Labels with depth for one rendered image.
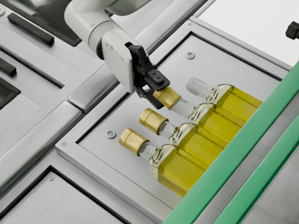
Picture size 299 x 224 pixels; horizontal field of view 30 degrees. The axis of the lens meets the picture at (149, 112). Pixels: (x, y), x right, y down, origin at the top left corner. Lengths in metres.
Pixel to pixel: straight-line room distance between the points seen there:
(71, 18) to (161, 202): 0.42
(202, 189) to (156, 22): 0.67
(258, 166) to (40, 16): 0.84
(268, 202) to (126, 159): 0.43
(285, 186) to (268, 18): 0.70
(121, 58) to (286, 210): 0.46
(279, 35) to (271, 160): 0.59
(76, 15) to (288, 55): 0.49
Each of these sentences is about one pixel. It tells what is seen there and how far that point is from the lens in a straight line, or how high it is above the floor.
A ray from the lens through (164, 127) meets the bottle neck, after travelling 1.00.
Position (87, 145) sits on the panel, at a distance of 1.15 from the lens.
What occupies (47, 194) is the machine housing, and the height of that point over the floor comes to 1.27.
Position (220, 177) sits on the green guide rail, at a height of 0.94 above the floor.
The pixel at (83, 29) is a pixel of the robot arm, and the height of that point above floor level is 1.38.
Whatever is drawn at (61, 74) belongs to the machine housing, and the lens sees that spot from 1.31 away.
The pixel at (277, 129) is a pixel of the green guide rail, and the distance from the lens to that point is 0.86.
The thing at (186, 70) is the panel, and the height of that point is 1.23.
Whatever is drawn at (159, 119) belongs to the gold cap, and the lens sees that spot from 1.00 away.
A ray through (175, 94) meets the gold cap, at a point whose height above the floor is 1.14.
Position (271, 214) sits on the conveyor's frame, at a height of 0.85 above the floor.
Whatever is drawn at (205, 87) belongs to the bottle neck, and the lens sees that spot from 1.06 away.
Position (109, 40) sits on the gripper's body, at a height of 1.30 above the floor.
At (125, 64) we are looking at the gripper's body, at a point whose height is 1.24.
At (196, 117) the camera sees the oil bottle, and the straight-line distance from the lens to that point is 1.00.
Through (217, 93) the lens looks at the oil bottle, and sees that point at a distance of 1.04.
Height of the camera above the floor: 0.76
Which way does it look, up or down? 22 degrees up
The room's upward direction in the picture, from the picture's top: 58 degrees counter-clockwise
